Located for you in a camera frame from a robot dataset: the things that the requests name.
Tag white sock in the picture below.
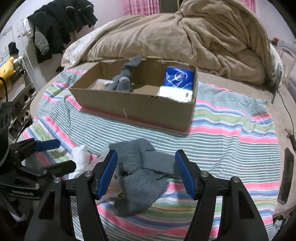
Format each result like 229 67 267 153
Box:
69 145 93 179

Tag grey knitted socks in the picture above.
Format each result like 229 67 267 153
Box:
109 138 179 217

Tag cotton swab bag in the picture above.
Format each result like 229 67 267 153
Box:
87 79 113 90

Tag grey dotted sock pair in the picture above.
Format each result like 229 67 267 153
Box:
104 56 142 92

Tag green cartoon tissue pack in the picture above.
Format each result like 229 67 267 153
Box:
157 86 193 103

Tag blue tissue pack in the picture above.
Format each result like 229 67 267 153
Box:
163 66 194 90

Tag grey metal shelf rack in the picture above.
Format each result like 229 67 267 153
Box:
8 64 38 143

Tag black smartphone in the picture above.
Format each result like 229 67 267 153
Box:
278 148 294 205

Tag yellow plush toy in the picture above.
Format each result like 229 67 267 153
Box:
0 57 16 82

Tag striped colourful towel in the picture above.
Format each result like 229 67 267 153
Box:
18 70 281 240

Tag white floral duvet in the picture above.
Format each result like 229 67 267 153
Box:
61 20 115 69

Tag black clothes pile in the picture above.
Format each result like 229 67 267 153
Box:
27 0 97 63

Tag brown cardboard box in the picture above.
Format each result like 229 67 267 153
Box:
70 58 198 132

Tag upright mirror stand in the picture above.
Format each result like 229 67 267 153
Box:
271 64 283 103

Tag pink curtain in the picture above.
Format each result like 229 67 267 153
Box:
121 0 257 17

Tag beige fleece blanket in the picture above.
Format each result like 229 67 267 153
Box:
82 1 277 85

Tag black charger cable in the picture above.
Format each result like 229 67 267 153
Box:
277 89 296 151

